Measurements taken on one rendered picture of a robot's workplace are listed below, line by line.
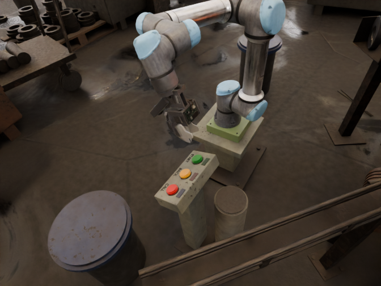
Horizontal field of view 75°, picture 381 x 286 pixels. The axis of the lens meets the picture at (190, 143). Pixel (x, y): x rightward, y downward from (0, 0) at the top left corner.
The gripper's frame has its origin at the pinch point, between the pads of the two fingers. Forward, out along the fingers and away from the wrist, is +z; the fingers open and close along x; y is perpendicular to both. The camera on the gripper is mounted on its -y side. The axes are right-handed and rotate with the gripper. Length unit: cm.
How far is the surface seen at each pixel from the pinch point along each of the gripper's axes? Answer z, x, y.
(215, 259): 10.6, -28.6, 25.3
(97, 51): -6, 113, -218
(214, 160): 11.7, 2.6, 5.5
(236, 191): 23.3, 0.2, 12.5
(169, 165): 52, 25, -60
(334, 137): 79, 101, 20
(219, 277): 6.7, -32.7, 30.4
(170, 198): 10.3, -17.9, 1.4
